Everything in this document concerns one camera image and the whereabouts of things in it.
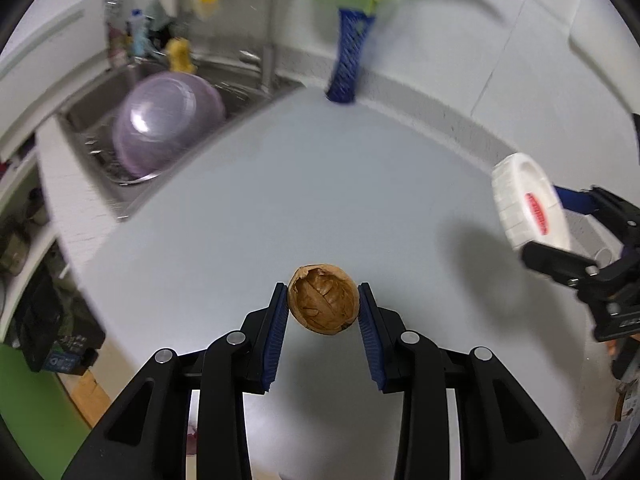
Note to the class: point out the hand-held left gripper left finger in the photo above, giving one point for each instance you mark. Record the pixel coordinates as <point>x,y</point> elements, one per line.
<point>276,332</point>

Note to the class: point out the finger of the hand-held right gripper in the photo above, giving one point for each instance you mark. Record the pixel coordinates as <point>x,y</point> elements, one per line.
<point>555,260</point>
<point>607,207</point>

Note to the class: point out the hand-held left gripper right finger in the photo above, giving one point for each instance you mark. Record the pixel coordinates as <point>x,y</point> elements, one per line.
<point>370,342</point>

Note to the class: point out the brown walnut shell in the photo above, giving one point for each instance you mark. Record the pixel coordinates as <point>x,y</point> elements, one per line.
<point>322,305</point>

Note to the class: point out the white lid with red label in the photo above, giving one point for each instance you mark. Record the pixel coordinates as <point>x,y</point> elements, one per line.
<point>515,200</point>

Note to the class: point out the black bag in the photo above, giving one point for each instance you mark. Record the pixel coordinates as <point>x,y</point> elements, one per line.
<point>50,320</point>

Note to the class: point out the purple plastic bowl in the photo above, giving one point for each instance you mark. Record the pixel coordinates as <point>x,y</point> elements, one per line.
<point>165,125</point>

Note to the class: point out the blue lattice vase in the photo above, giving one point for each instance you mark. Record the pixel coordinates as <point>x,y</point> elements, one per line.
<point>350,55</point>

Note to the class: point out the steel sink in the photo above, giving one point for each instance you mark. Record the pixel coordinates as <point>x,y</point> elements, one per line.
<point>95,110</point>

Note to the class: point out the yellow sponge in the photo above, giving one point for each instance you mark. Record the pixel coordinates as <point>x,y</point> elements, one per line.
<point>180,55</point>

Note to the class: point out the steel faucet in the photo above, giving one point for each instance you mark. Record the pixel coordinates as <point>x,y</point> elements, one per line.
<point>267,35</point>

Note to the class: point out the blue detergent bottle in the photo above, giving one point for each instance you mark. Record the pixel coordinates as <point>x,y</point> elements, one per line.
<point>137,32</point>

